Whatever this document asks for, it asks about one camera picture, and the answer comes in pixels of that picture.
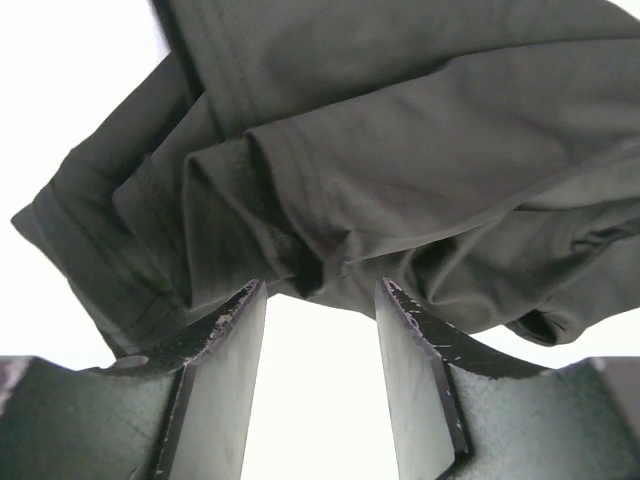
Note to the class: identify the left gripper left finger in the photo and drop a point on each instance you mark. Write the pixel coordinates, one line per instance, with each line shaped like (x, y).
(179, 410)

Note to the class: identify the black t-shirt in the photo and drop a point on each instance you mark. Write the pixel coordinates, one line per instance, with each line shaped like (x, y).
(483, 155)

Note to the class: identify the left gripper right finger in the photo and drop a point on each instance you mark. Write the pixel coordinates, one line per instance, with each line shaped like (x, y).
(460, 409)

